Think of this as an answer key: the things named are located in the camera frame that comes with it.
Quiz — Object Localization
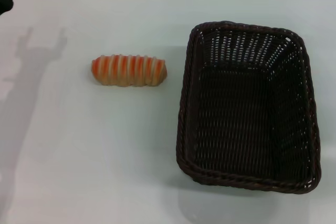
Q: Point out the orange striped bread loaf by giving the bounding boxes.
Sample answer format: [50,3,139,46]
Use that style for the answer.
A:
[91,54,168,88]

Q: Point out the black woven rectangular basket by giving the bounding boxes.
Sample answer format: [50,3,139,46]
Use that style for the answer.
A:
[175,20,322,195]

